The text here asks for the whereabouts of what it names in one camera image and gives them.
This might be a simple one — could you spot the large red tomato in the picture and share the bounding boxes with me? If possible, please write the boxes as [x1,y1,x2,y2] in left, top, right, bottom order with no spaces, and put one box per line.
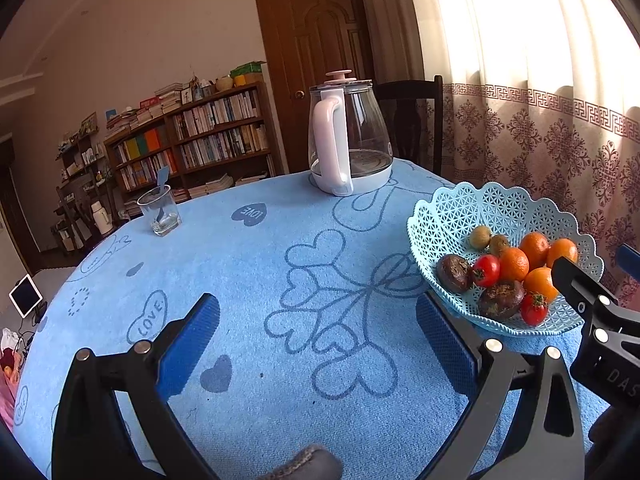
[472,254,501,288]

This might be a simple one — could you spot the wooden bookcase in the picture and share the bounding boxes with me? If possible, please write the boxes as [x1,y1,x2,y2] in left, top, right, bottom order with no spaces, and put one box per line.
[102,81,278,211]

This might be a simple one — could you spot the light blue lattice basket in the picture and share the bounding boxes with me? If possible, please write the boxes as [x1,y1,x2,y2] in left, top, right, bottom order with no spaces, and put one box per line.
[406,181,606,343]

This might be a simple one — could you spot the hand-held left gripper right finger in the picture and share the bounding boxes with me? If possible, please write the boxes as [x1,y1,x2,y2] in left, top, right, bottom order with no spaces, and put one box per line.
[416,292,585,480]

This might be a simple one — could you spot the large brown water chestnut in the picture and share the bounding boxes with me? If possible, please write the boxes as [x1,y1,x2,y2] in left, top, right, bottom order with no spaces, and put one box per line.
[478,280,526,320]

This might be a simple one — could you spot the white tablet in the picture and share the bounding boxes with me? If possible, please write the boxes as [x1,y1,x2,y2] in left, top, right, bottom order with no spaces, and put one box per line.
[9,275,43,318]

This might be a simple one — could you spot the small red tomato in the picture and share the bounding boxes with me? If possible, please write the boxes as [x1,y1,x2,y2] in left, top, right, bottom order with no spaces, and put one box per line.
[520,292,549,327]

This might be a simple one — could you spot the glass kettle with pink handle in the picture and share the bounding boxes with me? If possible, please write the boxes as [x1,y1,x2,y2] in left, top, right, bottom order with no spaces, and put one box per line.
[308,70,394,197]

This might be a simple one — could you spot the grey woven mat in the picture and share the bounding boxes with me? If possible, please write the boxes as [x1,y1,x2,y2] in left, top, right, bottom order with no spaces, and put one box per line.
[30,265,76,311]

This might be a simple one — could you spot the rows of shelved books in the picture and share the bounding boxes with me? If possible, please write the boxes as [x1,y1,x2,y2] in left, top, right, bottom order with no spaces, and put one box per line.
[115,89,273,203]

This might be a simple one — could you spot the black cables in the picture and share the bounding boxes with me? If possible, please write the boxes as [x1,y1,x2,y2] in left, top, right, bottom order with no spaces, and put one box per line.
[17,310,48,351]

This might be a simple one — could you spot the brown wooden door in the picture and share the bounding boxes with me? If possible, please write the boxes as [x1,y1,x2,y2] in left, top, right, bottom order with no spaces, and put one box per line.
[252,0,376,176]

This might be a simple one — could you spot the pink cloth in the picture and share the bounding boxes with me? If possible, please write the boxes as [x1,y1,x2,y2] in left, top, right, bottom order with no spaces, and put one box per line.
[0,380,18,428]

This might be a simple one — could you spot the small brown water chestnut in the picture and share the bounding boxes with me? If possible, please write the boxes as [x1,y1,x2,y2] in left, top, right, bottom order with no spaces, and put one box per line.
[436,254,473,294]

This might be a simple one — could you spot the book stacks atop bookcase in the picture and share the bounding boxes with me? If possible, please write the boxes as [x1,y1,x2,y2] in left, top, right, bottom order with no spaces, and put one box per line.
[105,82,183,133]

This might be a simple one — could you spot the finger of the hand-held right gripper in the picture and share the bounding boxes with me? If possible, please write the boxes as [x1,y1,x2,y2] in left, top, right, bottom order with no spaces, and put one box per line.
[551,256,640,346]
[619,244,640,281]

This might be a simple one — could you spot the clear glass cup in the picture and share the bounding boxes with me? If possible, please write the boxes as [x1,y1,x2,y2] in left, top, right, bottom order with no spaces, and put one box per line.
[137,185,181,237]

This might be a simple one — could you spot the patterned beige curtain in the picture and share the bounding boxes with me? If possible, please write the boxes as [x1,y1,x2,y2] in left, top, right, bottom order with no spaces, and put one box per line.
[357,0,640,311]

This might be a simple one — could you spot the white thermos flask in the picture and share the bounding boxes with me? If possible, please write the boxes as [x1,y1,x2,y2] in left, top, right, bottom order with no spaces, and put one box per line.
[90,201,115,235]

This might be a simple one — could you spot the dark wooden chair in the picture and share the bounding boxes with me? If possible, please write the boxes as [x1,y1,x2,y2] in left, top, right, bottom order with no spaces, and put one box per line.
[374,75,444,177]

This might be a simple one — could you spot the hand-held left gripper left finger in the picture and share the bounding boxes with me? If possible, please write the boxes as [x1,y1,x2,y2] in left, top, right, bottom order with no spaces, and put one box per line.
[51,292,221,480]

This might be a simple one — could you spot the oval orange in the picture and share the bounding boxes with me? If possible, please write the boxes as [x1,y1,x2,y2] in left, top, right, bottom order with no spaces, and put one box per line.
[523,267,560,303]

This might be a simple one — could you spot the person's left hand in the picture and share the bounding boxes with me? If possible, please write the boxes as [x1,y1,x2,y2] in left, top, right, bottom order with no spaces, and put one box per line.
[272,444,344,480]

